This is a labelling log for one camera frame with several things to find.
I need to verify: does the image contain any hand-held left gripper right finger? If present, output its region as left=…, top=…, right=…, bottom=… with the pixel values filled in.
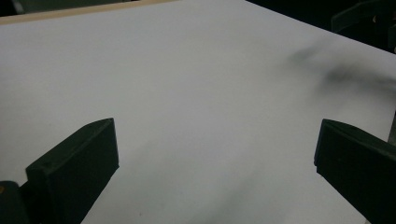
left=313, top=118, right=396, bottom=224

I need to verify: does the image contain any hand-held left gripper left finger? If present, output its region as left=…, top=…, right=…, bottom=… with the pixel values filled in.
left=19, top=117, right=120, bottom=224

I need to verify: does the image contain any dark metal stand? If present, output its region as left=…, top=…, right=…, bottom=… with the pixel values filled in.
left=331, top=0, right=396, bottom=54

